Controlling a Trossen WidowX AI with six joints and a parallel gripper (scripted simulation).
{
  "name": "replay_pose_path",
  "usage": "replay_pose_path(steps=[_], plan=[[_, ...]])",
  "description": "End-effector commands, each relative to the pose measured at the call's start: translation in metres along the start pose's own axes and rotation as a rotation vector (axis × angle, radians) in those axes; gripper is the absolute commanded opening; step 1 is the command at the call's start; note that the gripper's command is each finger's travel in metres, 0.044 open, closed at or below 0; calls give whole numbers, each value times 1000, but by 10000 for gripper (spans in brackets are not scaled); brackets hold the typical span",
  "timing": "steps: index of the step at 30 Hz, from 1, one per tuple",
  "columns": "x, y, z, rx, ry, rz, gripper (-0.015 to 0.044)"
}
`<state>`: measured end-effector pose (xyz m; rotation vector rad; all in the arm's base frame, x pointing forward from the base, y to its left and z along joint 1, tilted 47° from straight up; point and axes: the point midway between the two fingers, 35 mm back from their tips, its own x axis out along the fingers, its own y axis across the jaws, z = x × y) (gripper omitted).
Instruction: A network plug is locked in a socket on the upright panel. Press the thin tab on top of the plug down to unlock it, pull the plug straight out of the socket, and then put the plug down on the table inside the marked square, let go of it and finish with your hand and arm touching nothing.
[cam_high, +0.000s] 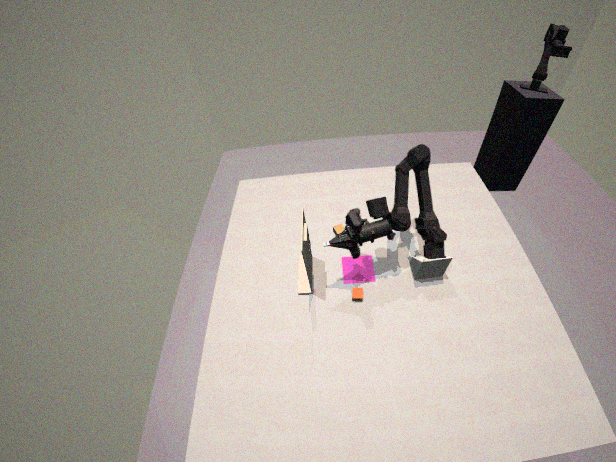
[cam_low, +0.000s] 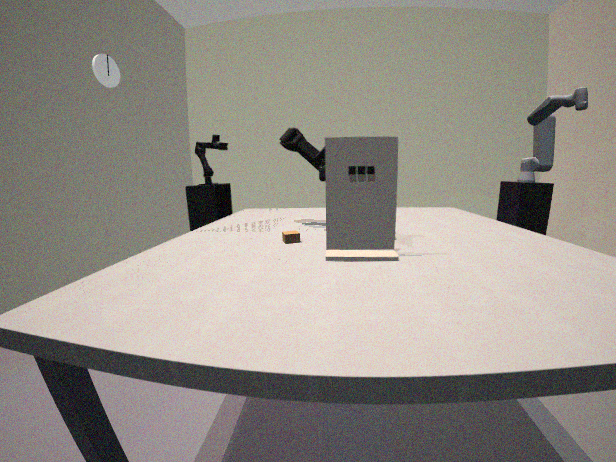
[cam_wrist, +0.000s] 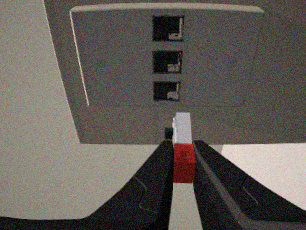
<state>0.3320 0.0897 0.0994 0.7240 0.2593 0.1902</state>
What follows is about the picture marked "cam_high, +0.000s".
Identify pink flat square patch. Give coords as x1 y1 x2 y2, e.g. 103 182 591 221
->
342 255 376 284

